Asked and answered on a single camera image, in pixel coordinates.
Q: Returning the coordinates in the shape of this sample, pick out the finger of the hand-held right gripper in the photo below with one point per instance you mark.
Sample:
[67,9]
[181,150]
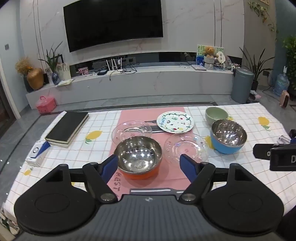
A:
[293,136]
[261,151]

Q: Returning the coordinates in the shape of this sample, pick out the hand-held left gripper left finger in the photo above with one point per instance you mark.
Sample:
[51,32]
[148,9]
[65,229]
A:
[110,168]

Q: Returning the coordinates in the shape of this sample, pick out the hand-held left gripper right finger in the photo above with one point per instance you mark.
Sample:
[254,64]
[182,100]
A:
[187,167]

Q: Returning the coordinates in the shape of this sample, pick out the clear glass plate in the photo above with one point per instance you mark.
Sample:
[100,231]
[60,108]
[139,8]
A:
[185,144]
[129,129]

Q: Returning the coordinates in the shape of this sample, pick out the orange steel bowl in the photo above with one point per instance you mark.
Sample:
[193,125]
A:
[138,150]

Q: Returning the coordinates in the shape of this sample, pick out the blue steel bowl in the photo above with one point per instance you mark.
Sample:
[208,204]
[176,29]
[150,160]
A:
[227,132]

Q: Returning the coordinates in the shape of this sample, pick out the white painted plate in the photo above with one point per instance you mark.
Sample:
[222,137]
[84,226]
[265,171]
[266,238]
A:
[174,121]

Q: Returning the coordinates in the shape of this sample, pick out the green ceramic bowl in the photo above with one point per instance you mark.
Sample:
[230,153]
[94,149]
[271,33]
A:
[215,113]

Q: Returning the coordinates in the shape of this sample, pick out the checkered lemon print tablecloth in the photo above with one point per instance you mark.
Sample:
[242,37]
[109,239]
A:
[254,125]

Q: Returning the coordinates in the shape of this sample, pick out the pink space heater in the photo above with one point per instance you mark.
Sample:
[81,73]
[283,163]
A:
[284,98]

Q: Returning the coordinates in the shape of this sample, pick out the blue water bottle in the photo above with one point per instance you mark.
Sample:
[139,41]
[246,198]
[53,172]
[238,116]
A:
[281,83]

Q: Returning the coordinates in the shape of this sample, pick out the thin black book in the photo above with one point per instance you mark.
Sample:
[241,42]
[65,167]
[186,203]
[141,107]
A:
[60,144]

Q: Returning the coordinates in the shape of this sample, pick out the floral cloth bag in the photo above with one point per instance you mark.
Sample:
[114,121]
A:
[254,96]

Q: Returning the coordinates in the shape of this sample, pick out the pink bottle print placemat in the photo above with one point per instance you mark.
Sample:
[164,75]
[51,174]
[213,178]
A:
[138,113]

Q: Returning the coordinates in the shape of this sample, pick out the thick black book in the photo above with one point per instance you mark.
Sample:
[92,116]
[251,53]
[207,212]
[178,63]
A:
[66,125]

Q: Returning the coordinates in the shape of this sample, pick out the grey trash bin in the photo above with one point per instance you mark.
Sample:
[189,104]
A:
[241,85]

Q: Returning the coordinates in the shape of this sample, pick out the white and blue box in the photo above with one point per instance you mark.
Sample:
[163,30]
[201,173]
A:
[37,153]

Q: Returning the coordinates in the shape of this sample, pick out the tall potted plant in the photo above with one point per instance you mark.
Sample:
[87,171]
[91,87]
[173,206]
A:
[255,67]

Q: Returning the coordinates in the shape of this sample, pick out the pink plastic basket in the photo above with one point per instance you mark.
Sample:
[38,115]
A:
[45,105]

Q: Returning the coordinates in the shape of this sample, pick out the black set-top box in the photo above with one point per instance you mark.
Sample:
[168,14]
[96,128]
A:
[102,72]

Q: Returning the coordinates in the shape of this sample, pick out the decorative display plate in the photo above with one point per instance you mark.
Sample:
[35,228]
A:
[228,61]

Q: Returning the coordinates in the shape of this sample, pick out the pale paper sheet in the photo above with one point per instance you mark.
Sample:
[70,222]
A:
[66,82]

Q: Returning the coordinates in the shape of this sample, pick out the white router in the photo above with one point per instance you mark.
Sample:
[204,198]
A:
[116,69]

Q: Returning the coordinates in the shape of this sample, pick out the white flat device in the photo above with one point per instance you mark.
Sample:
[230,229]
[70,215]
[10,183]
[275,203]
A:
[199,67]

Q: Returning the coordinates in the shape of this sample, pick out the pink card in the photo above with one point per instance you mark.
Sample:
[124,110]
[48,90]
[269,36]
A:
[83,71]

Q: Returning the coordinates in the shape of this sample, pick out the white knitted pot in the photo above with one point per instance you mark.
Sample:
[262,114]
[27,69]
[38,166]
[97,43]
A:
[210,63]

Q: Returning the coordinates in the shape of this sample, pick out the white round fan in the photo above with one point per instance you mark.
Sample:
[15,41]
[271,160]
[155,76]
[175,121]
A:
[220,57]

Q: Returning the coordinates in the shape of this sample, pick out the blue glass vase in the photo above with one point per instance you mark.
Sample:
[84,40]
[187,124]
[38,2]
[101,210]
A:
[55,78]

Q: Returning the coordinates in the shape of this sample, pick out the white printed bag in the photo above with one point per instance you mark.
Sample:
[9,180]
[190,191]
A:
[64,71]

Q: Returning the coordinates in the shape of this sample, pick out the blue floral box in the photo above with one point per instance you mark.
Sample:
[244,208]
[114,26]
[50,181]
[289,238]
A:
[200,60]

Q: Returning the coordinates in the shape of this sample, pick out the green poster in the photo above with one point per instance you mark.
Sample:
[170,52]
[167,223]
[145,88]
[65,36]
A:
[219,49]

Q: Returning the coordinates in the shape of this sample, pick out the brown teddy bear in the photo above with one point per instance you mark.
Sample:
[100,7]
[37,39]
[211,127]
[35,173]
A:
[210,51]

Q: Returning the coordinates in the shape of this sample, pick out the gold vase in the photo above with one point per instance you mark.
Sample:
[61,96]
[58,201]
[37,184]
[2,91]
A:
[35,78]

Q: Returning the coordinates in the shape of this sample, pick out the dark vase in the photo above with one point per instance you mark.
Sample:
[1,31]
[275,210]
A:
[27,84]

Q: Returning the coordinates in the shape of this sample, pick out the green long leaf plant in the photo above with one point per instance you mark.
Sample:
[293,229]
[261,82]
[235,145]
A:
[52,56]

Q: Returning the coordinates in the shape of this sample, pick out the hanging green vine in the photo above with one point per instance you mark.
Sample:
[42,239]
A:
[263,11]

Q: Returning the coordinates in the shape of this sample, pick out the dried yellow flowers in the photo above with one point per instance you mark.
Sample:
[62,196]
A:
[23,64]

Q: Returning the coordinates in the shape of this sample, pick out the black television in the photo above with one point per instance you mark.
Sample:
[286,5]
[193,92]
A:
[111,23]

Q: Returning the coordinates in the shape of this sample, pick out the wall power socket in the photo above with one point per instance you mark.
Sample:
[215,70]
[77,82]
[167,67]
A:
[266,73]

